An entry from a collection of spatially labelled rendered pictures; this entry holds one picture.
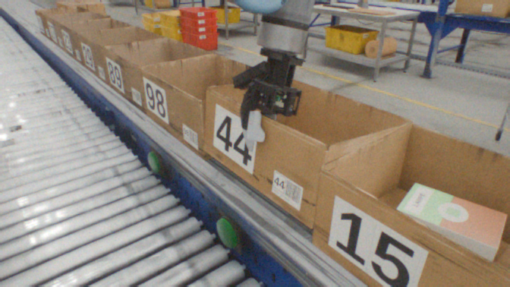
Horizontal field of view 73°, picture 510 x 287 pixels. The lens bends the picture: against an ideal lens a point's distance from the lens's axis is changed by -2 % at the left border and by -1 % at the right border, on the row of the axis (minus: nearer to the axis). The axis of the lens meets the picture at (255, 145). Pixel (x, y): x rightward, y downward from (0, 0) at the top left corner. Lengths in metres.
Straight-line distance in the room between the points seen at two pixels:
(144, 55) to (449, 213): 1.32
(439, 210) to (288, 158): 0.29
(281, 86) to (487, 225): 0.43
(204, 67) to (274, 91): 0.70
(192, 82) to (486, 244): 1.01
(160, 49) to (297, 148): 1.13
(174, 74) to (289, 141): 0.70
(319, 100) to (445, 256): 0.58
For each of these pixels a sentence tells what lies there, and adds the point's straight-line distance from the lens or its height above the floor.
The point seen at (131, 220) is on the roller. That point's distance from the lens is 1.01.
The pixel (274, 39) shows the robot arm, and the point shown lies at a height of 1.23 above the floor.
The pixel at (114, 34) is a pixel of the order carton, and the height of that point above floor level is 1.02.
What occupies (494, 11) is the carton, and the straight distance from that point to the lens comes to 4.95.
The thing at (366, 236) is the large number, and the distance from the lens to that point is 0.58.
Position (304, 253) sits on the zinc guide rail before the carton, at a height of 0.89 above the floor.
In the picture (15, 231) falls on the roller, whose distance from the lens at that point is 1.10.
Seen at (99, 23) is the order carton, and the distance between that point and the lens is 2.38.
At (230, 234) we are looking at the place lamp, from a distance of 0.78.
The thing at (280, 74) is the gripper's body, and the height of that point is 1.17.
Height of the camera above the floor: 1.36
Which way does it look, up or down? 28 degrees down
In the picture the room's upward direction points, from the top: straight up
